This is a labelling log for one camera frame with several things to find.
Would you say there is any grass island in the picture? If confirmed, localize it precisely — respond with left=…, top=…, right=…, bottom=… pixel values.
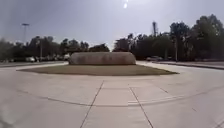
left=18, top=63, right=179, bottom=77

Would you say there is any long rounded stone block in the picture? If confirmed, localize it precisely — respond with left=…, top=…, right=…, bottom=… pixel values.
left=68, top=51, right=137, bottom=66

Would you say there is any car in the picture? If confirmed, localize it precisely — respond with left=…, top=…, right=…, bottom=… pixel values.
left=145, top=55, right=164, bottom=63

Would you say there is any tall thin tower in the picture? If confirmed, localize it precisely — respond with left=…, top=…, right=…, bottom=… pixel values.
left=151, top=20, right=158, bottom=37

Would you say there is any row of trees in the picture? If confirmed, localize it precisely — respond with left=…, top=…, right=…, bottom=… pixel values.
left=112, top=13, right=224, bottom=62
left=0, top=35, right=111, bottom=63

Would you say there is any row of parked cars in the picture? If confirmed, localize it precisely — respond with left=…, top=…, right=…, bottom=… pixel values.
left=8, top=53, right=72, bottom=64

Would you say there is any lamp pole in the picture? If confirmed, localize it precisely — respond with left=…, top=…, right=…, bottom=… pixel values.
left=21, top=22, right=30, bottom=45

